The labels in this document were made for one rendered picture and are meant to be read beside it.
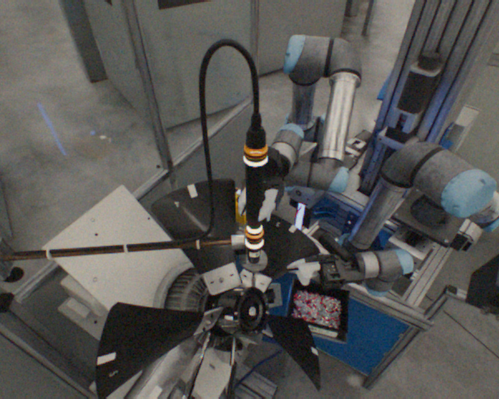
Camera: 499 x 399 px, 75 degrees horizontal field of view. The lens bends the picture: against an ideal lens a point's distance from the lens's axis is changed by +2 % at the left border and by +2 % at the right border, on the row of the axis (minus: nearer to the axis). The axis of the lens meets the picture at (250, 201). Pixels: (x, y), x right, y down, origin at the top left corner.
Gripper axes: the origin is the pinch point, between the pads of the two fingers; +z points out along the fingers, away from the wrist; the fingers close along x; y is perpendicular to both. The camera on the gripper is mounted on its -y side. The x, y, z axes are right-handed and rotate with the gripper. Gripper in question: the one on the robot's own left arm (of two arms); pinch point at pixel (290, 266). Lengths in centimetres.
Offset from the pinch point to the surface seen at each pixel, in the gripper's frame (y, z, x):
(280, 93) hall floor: -319, -70, 154
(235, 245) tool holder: 3.0, 16.2, -20.3
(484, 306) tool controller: 16, -56, 8
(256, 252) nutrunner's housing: 3.7, 11.2, -17.3
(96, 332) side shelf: 1, 67, 32
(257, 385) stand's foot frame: 13, 9, 109
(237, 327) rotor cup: 17.7, 17.5, -7.5
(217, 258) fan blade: 1.3, 21.0, -12.1
